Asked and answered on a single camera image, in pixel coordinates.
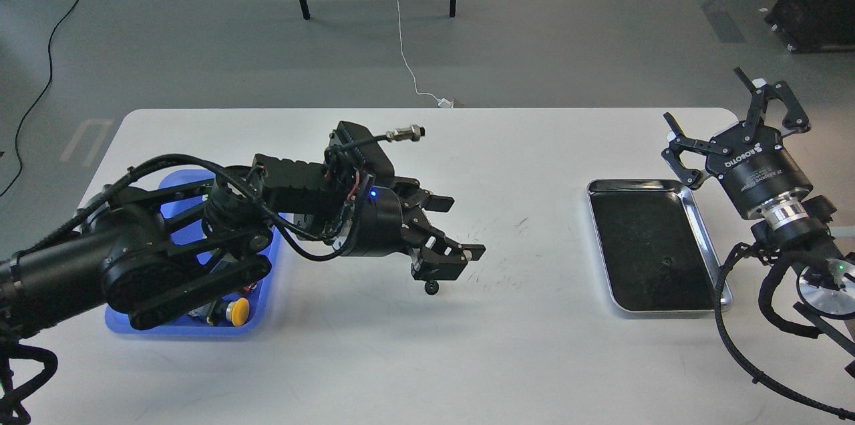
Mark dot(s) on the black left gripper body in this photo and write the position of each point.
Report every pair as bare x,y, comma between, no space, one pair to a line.
377,229

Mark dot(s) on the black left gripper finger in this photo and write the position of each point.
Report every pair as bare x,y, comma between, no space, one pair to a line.
437,257
412,196

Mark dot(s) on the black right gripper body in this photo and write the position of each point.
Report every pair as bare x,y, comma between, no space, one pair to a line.
758,170

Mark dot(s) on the small black gear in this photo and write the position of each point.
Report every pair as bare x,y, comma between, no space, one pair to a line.
431,287
665,264

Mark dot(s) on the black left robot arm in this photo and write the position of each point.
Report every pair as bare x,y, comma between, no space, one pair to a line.
118,249

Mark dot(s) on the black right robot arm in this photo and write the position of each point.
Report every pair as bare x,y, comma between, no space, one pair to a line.
809,281

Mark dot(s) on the metal tray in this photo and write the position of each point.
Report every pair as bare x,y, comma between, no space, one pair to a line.
638,222

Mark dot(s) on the black equipment case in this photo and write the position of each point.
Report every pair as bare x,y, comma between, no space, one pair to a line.
814,26

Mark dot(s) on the blue plastic tray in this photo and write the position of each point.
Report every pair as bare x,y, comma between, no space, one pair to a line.
195,327

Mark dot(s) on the yellow push button switch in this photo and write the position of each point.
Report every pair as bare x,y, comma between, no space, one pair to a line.
230,312

